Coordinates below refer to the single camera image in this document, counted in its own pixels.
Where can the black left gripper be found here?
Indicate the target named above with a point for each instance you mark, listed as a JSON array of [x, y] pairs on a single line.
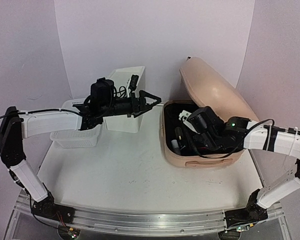
[[143, 106]]

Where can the white tall plastic bin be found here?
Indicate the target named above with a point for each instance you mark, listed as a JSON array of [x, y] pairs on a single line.
[[125, 121]]

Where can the beige hard-shell suitcase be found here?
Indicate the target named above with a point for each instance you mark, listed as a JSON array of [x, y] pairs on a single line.
[[206, 87]]

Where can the white perforated plastic basket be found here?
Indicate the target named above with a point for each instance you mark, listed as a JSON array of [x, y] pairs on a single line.
[[76, 138]]

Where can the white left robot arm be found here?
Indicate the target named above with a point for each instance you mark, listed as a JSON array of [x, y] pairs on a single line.
[[17, 125]]

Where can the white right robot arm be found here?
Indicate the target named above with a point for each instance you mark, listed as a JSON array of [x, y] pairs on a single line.
[[241, 133]]

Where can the black small case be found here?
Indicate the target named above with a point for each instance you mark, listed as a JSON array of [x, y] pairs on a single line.
[[179, 133]]

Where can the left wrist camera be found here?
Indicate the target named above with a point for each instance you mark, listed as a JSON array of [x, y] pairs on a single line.
[[133, 82]]

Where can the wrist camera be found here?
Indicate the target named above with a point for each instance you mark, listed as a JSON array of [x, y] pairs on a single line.
[[133, 82], [183, 117]]

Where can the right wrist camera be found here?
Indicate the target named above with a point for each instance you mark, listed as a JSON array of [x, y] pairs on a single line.
[[183, 117]]

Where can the aluminium front rail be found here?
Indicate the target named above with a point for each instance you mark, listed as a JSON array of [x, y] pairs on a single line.
[[171, 224]]

